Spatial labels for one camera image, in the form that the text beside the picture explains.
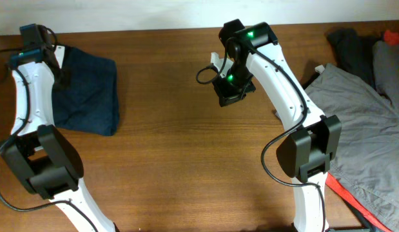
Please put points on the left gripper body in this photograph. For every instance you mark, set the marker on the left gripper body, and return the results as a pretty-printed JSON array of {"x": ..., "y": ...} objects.
[{"x": 64, "y": 80}]

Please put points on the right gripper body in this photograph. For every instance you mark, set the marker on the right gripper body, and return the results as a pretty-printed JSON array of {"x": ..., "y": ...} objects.
[{"x": 234, "y": 85}]

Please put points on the navy blue shorts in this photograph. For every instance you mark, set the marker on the navy blue shorts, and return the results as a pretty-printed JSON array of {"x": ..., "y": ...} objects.
[{"x": 90, "y": 104}]

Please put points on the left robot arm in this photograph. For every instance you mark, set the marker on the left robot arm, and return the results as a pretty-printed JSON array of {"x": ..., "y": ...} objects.
[{"x": 40, "y": 157}]

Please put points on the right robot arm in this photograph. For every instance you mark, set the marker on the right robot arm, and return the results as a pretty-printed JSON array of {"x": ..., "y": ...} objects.
[{"x": 301, "y": 156}]

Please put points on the grey shorts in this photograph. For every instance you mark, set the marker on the grey shorts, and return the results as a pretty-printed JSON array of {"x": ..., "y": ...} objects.
[{"x": 367, "y": 157}]

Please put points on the red cloth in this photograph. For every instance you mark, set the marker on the red cloth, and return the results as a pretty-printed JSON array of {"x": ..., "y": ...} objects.
[{"x": 391, "y": 38}]

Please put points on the red and black garment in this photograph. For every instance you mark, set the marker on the red and black garment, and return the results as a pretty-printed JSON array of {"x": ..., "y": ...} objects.
[{"x": 333, "y": 184}]

